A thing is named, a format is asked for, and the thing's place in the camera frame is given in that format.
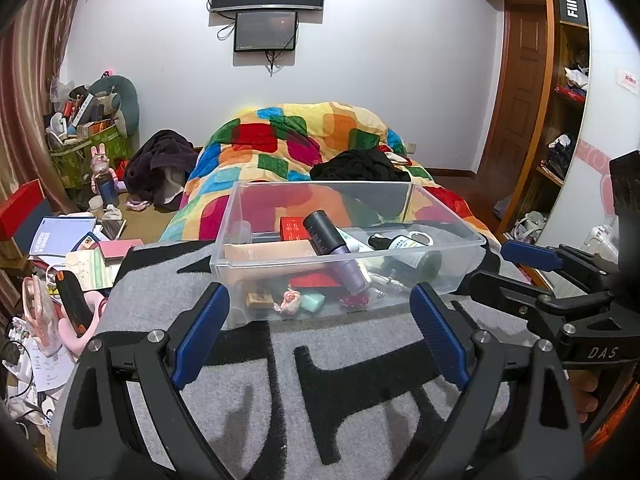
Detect purple bottle with black cap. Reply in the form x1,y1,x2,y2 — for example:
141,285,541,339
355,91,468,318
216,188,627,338
302,210,372,296

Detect wooden door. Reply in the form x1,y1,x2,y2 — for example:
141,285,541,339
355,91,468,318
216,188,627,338
472,0,551,176

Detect clear plastic storage box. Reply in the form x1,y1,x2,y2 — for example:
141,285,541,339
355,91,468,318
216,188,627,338
210,181,486,328

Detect striped curtain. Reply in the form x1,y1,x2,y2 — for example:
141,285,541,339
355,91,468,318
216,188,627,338
0,0,93,221

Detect wooden bookshelf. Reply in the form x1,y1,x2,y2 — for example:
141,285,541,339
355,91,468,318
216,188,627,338
449,0,591,231

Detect loose white papers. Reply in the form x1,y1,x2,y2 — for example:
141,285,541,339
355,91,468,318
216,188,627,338
15,335,76,396

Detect grey and black blanket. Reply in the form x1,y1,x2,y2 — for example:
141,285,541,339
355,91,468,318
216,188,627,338
50,240,591,480

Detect dark purple clothes pile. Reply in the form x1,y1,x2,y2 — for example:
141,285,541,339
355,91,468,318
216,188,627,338
124,130,200,211

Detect red small carton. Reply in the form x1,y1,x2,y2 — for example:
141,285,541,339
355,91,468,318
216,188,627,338
279,216,313,242

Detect small wall monitor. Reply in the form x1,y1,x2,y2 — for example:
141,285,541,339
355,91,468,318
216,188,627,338
234,10,299,53

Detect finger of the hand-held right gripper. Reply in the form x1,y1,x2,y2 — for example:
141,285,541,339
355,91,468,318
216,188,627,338
501,240,618,296
467,270,576,331

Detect red box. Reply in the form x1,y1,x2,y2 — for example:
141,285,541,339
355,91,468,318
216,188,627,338
0,180,45,241

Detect green bottle with black cap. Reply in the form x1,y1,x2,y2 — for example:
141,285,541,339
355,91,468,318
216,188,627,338
369,234,443,273

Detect green and white booklet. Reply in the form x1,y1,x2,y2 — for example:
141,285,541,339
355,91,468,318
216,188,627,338
65,249,121,291

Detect pink flat box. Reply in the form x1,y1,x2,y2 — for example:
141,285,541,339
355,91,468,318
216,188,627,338
97,240,146,261

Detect colourful patchwork blanket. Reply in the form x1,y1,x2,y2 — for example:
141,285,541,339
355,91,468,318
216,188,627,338
160,101,488,243

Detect red flat pack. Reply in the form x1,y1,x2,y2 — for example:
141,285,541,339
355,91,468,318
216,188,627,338
287,272,346,291

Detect blue notebook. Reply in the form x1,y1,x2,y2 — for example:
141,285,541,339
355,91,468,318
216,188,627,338
29,216,97,256

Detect white tube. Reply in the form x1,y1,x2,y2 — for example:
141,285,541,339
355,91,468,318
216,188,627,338
335,226,376,253

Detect black and orange cutter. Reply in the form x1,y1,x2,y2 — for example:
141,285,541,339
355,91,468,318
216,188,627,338
55,270,96,338

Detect pink plastic object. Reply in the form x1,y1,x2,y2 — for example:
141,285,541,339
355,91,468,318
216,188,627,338
55,290,108,361

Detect green storage bag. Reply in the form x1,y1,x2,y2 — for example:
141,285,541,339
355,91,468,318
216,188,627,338
49,125,132,190

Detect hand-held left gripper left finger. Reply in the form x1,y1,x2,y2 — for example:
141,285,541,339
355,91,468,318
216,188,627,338
57,282,231,480

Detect grey neck pillow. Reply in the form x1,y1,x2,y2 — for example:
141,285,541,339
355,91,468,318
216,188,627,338
85,75,140,137

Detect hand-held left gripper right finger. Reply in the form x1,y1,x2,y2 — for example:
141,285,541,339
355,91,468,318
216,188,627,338
410,282,586,480

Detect pink rabbit figure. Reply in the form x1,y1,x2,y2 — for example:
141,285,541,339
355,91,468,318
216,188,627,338
90,144,120,208

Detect person's right hand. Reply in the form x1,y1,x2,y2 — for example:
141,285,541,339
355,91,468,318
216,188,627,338
567,370,601,425

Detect white wardrobe panel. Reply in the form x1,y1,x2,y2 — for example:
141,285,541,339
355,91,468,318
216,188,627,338
540,0,640,261

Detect black cloth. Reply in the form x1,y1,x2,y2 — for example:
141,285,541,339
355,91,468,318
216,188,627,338
310,149,412,183

